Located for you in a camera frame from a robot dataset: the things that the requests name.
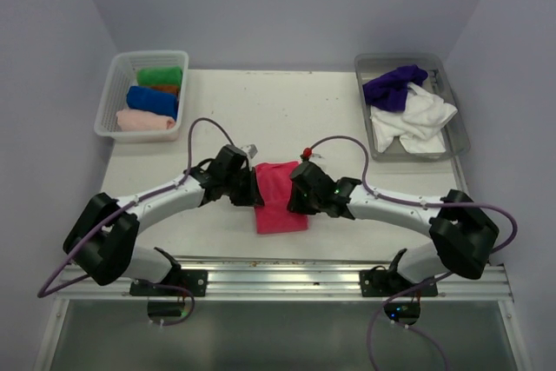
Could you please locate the pink red towel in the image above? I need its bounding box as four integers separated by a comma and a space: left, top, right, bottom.
255, 162, 308, 235

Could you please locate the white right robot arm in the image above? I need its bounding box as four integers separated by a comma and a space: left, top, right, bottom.
288, 162, 500, 295

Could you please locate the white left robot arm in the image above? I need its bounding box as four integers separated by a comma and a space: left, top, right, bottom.
63, 144, 264, 295

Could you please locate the orange rolled towel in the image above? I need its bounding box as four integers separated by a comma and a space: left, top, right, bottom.
151, 84, 181, 97

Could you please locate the light pink rolled towel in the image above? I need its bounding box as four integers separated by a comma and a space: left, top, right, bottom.
116, 109, 175, 131

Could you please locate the blue rolled towel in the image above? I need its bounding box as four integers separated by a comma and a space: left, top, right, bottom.
126, 86, 178, 119

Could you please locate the green rolled towel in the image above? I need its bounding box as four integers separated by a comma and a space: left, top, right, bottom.
136, 66, 183, 87

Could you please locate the white towel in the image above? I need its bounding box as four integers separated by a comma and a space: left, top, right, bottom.
370, 83, 458, 155

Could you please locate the clear plastic bin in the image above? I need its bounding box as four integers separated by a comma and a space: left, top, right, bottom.
354, 53, 470, 162

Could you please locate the purple towel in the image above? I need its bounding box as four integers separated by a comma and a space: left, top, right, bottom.
362, 64, 428, 113

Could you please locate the white plastic basket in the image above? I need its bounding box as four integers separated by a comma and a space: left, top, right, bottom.
94, 50, 189, 142

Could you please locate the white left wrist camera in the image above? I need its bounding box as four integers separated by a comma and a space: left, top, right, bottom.
242, 144, 258, 158

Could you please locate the aluminium mounting rail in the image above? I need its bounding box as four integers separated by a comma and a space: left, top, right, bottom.
55, 257, 513, 301

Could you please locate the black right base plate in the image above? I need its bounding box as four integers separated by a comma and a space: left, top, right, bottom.
359, 266, 415, 297

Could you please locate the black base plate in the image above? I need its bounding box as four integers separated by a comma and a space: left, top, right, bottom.
359, 266, 415, 297
129, 269, 209, 297

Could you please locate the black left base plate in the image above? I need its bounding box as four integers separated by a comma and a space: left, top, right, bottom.
129, 269, 209, 297

